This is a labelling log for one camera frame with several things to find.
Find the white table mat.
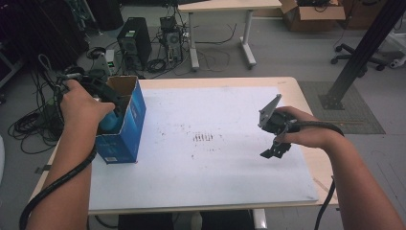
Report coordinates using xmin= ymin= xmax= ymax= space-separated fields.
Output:
xmin=88 ymin=85 xmax=320 ymax=212

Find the white table leg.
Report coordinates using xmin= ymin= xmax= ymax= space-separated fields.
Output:
xmin=253 ymin=208 xmax=268 ymax=230

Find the person's right hand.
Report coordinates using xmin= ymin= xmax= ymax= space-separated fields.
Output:
xmin=273 ymin=105 xmax=334 ymax=151

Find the white-legged desk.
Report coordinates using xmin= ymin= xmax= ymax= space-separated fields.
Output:
xmin=177 ymin=0 xmax=283 ymax=72

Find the black cable bundle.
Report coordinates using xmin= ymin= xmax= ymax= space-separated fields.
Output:
xmin=7 ymin=68 xmax=65 ymax=155

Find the grey floor mat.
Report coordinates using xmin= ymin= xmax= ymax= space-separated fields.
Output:
xmin=298 ymin=80 xmax=387 ymax=135

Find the black office chair base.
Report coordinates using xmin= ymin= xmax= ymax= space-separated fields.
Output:
xmin=330 ymin=42 xmax=388 ymax=72

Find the dark curtain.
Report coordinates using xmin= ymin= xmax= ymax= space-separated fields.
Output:
xmin=0 ymin=0 xmax=89 ymax=81

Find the black metal post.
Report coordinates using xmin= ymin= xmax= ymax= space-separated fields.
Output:
xmin=318 ymin=0 xmax=406 ymax=111

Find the small white device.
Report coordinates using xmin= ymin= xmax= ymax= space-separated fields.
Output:
xmin=104 ymin=48 xmax=117 ymax=69

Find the blue cardboard box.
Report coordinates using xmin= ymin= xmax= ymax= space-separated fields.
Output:
xmin=95 ymin=75 xmax=147 ymax=165

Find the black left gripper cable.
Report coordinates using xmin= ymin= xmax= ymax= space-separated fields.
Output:
xmin=18 ymin=53 xmax=99 ymax=230

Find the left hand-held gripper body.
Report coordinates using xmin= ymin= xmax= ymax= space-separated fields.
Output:
xmin=56 ymin=52 xmax=125 ymax=106

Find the small black cable coil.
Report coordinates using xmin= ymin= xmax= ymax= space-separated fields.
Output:
xmin=85 ymin=46 xmax=107 ymax=60

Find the open computer tower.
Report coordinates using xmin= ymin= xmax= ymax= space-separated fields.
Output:
xmin=160 ymin=15 xmax=185 ymax=64

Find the black computer tower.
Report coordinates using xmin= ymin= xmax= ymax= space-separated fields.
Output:
xmin=116 ymin=16 xmax=153 ymax=71

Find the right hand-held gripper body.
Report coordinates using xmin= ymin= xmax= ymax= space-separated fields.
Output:
xmin=257 ymin=93 xmax=302 ymax=135

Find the black tape piece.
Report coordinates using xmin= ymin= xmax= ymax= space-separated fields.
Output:
xmin=34 ymin=164 xmax=53 ymax=175

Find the open brown cardboard box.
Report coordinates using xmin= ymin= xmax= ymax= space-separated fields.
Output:
xmin=280 ymin=0 xmax=347 ymax=33

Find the person's left hand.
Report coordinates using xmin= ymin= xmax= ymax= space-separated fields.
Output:
xmin=59 ymin=79 xmax=117 ymax=136

